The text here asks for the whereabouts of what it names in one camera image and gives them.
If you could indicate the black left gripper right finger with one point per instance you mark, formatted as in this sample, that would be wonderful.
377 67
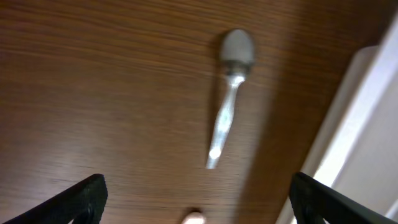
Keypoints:
315 203

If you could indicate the pink handled utensil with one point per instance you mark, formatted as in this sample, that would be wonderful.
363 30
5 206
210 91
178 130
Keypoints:
194 218

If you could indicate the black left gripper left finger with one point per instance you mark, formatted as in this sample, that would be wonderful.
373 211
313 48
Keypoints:
82 203

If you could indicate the white plastic cutlery tray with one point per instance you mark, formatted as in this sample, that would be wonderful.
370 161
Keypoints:
355 150

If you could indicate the small steel teaspoon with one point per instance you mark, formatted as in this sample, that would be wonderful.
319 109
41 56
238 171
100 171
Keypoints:
237 54

